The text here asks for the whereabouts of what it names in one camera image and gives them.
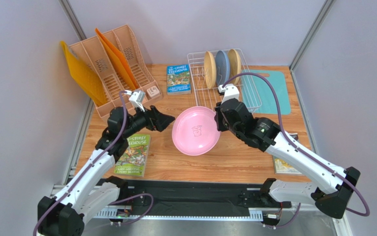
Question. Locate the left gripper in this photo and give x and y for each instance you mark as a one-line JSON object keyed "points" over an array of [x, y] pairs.
{"points": [[156, 120]]}

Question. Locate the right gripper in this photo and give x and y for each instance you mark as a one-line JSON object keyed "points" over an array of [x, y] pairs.
{"points": [[222, 116]]}

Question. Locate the pink plate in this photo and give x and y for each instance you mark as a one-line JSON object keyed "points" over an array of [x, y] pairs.
{"points": [[195, 131]]}

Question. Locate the blue plate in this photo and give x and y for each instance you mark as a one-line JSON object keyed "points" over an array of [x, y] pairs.
{"points": [[223, 67]]}

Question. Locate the yellow plate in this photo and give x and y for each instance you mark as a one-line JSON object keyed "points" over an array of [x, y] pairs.
{"points": [[235, 63], [210, 73]]}

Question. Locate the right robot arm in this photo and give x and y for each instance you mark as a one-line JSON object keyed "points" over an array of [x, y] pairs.
{"points": [[330, 187]]}

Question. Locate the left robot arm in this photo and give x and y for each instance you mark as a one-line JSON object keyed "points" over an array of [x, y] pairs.
{"points": [[67, 213]]}

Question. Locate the white power adapter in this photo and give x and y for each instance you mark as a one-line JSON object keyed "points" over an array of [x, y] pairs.
{"points": [[153, 91]]}

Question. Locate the teal cutting board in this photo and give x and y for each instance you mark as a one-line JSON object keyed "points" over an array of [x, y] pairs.
{"points": [[278, 82]]}

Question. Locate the blue treehouse book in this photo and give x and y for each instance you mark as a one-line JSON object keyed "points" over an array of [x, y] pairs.
{"points": [[178, 79]]}

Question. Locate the green treehouse book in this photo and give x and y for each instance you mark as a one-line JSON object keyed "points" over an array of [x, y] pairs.
{"points": [[133, 161]]}

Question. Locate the pink desk file organizer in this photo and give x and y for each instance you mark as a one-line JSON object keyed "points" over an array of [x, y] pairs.
{"points": [[92, 52]]}

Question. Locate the yellow book at right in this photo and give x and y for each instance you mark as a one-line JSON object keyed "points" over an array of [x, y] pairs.
{"points": [[283, 168]]}

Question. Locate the orange file folder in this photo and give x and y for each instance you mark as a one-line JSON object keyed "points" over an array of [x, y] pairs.
{"points": [[118, 61]]}

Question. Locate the yellow file folder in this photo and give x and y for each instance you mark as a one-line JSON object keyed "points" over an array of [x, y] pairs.
{"points": [[87, 79]]}

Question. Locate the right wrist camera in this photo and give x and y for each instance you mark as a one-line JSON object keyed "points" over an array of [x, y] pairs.
{"points": [[229, 91]]}

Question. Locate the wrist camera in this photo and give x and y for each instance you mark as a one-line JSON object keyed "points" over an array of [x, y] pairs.
{"points": [[136, 98], [229, 91]]}

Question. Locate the white wire dish rack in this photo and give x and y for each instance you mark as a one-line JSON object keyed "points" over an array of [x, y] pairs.
{"points": [[209, 97]]}

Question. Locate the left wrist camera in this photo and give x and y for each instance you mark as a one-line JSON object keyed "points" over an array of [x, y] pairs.
{"points": [[136, 98]]}

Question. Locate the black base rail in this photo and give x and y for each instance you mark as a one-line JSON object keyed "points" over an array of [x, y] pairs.
{"points": [[176, 198]]}

